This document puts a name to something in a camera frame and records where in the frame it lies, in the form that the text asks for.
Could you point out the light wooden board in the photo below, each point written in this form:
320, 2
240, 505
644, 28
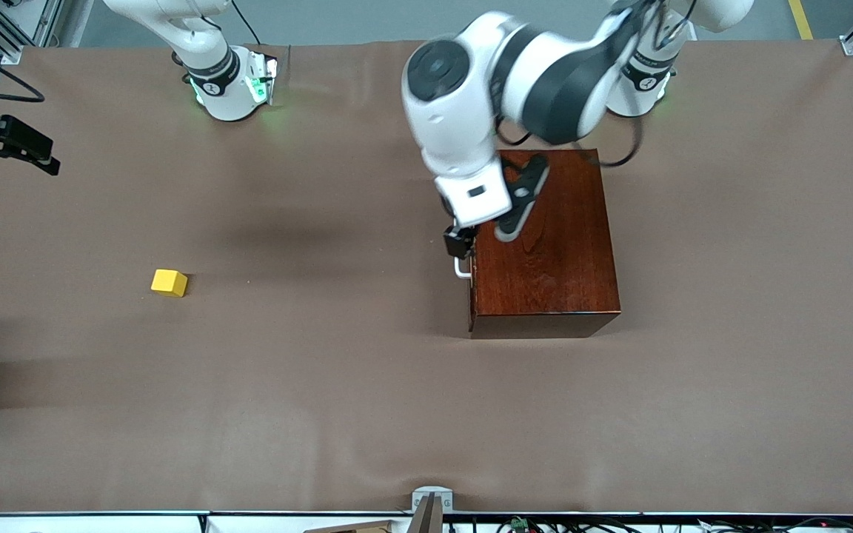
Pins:
352, 527

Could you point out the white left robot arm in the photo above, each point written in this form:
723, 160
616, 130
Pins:
456, 111

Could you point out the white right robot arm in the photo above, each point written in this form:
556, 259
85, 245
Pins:
226, 96

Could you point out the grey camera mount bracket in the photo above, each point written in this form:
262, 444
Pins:
432, 497

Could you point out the yellow cube block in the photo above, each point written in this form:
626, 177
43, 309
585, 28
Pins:
169, 283

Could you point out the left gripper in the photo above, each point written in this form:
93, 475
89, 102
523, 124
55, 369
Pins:
459, 240

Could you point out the dark brown wooden cabinet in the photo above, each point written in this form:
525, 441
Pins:
560, 252

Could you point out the brown table cloth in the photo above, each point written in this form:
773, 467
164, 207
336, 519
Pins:
249, 370

